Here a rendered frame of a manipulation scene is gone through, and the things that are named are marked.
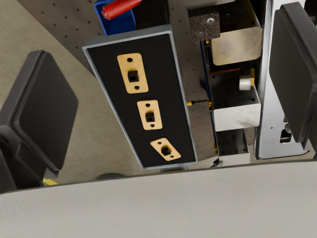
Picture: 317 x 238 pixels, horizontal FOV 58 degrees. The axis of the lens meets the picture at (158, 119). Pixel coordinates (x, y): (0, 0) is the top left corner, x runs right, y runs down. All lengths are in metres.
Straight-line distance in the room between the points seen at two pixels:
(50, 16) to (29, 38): 0.99
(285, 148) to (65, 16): 0.82
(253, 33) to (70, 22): 0.62
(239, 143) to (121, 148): 1.89
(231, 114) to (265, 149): 0.36
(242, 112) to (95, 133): 2.00
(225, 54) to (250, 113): 0.16
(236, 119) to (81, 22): 0.59
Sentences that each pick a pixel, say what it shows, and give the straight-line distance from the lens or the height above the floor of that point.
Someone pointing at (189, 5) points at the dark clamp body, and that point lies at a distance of 0.51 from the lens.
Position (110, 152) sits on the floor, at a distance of 2.76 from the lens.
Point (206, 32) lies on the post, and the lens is 0.52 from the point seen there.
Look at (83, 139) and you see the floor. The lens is 2.64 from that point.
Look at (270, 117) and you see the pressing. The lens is 0.87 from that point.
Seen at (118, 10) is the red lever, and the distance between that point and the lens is 0.44.
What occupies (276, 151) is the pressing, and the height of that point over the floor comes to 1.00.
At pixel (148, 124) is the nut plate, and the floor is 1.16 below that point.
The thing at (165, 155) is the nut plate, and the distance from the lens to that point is 0.65.
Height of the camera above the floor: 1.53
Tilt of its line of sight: 41 degrees down
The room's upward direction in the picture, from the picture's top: 180 degrees counter-clockwise
